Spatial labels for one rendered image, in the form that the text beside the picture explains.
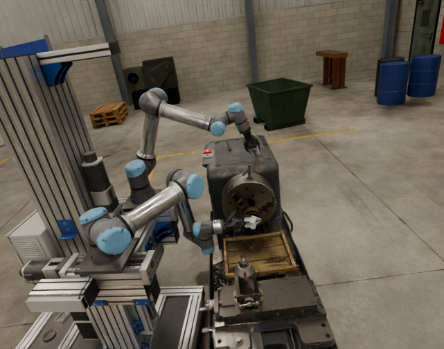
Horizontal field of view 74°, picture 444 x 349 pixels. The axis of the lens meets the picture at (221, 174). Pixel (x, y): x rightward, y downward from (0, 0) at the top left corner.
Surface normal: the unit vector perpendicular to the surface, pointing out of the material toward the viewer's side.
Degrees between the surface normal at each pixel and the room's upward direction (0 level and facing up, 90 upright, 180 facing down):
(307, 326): 0
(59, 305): 90
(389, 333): 0
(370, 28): 90
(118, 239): 91
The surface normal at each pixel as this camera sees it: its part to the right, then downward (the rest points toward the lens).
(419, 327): -0.13, -0.89
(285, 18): 0.04, 0.44
